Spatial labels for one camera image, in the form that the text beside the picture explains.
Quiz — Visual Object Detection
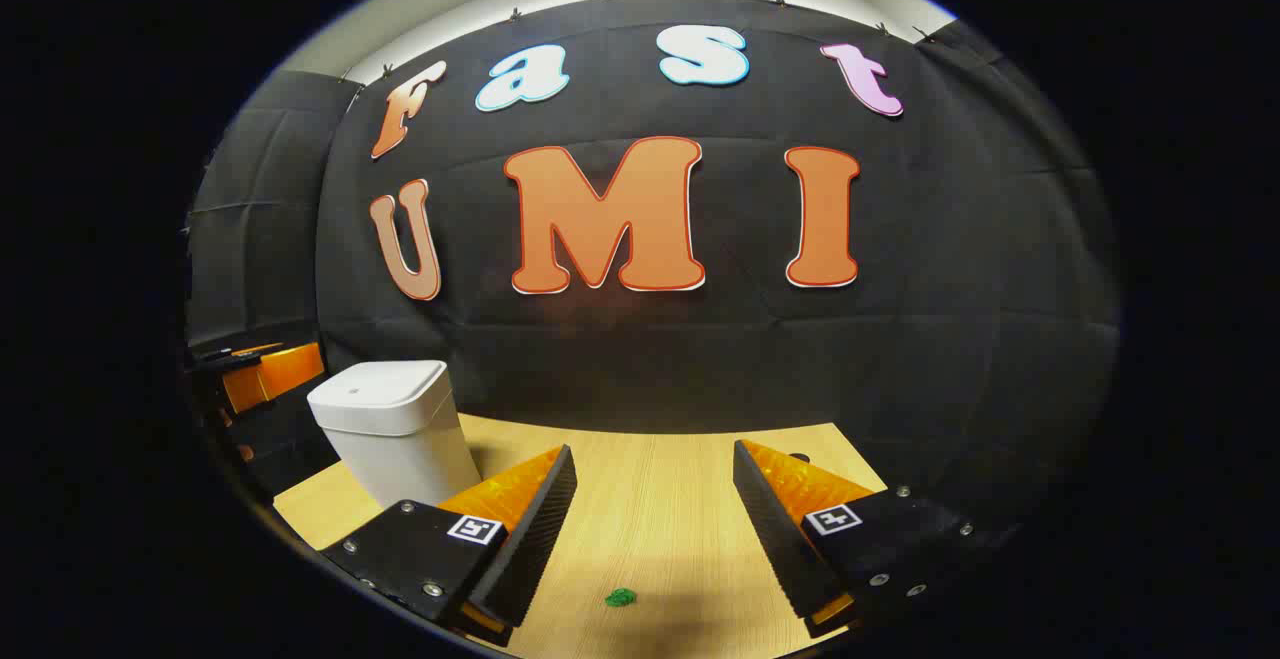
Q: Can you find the black backdrop cloth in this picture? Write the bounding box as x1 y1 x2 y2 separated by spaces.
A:
183 0 1123 540

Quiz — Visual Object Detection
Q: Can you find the wooden desktop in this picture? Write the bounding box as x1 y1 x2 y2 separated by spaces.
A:
272 413 889 659

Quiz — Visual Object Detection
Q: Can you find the white desktop garbage bin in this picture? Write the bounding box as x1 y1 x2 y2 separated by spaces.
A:
306 360 483 510

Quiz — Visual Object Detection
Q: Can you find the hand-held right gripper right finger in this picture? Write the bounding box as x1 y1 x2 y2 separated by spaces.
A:
733 439 1026 640

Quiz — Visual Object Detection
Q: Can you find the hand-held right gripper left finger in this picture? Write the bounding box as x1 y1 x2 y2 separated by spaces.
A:
318 444 579 650

